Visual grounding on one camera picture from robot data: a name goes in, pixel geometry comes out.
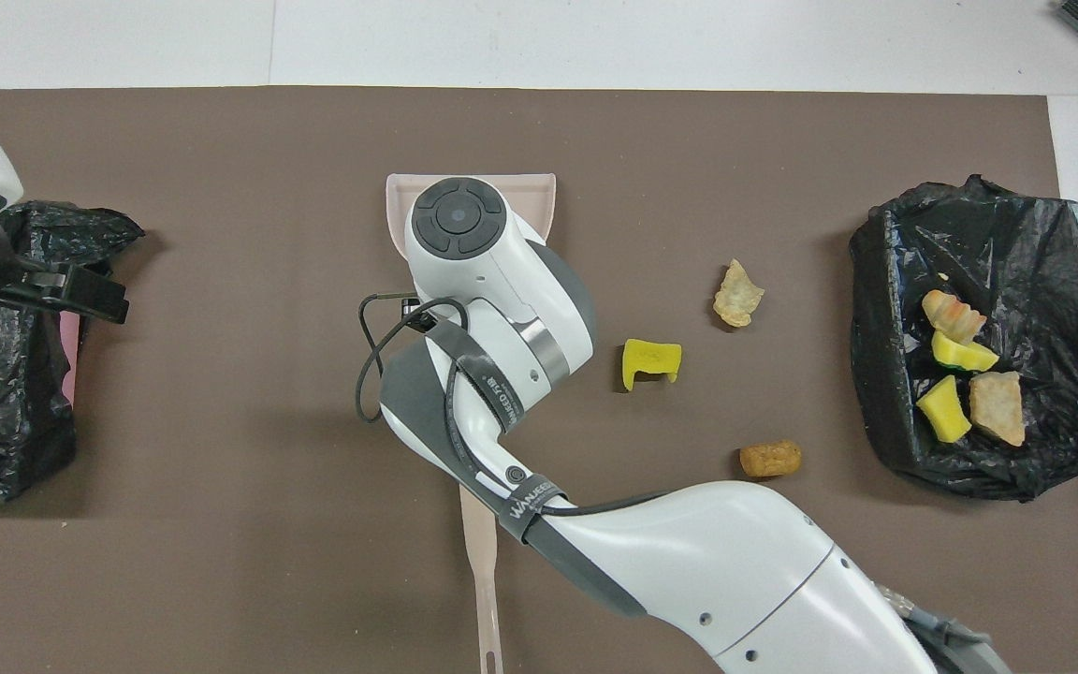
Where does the beige plastic dustpan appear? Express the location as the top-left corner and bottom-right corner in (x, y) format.
(386, 172), (558, 268)

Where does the yellow notched sponge piece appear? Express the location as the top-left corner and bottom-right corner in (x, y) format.
(621, 338), (683, 392)

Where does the pale pointed foam chunk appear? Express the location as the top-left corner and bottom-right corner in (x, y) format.
(712, 258), (766, 329)

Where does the brown foam chunk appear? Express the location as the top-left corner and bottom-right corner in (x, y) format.
(739, 439), (803, 479)

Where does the yellow wedge sponge piece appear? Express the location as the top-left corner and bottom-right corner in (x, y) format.
(915, 374), (972, 445)

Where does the pale rounded foam chunk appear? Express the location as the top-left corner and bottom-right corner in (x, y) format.
(921, 288), (988, 345)

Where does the yellow curved sponge piece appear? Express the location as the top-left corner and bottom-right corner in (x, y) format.
(931, 330), (1001, 373)

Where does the pale angular foam chunk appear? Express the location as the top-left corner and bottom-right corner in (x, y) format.
(969, 371), (1027, 447)

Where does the brown table mat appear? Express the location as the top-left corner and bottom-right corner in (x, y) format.
(0, 86), (1078, 674)

